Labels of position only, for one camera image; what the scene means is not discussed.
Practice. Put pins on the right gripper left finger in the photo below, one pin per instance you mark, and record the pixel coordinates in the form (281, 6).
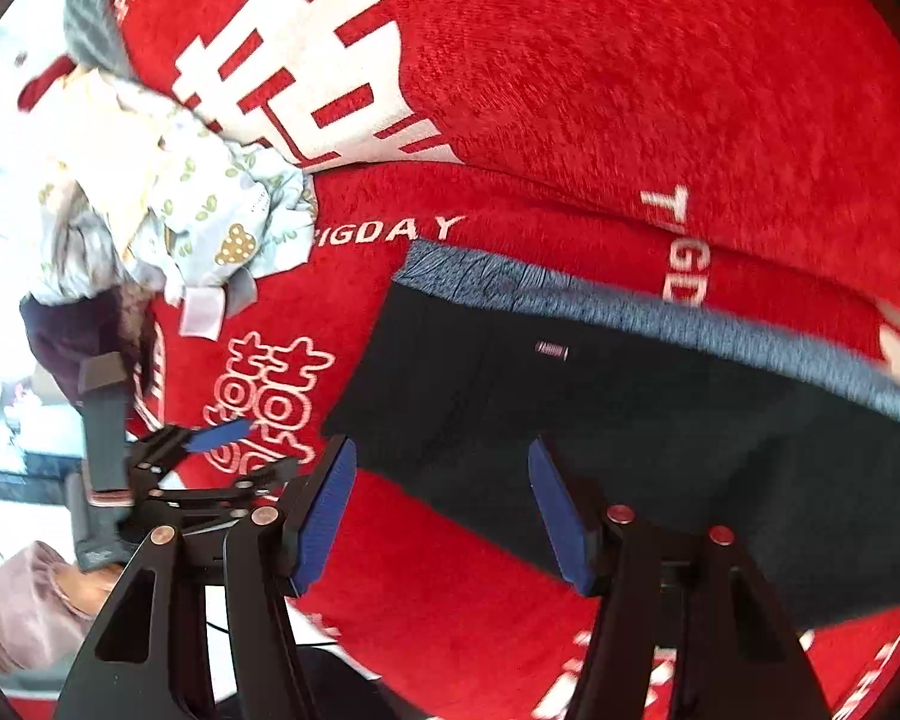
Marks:
(147, 655)

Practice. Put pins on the dark purple garment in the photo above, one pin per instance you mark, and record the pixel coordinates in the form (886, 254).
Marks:
(62, 336)

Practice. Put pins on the black pants blue waistband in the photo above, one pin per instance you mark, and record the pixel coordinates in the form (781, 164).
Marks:
(692, 418)

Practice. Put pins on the grey knitted cloth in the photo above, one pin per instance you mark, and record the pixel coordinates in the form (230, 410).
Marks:
(93, 37)

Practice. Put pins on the left hand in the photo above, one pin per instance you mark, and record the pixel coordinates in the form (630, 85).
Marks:
(84, 593)

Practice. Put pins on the red pillow white characters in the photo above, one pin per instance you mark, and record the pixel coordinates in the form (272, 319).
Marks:
(768, 126)

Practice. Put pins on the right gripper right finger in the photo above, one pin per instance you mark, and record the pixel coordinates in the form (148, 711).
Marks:
(737, 655)

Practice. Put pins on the light floral patterned clothes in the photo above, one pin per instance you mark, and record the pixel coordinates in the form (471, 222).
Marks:
(106, 183)

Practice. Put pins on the black camera box left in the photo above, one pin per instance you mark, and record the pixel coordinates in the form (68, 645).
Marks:
(98, 494)

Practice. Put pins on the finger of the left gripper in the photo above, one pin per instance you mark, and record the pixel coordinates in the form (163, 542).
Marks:
(208, 439)

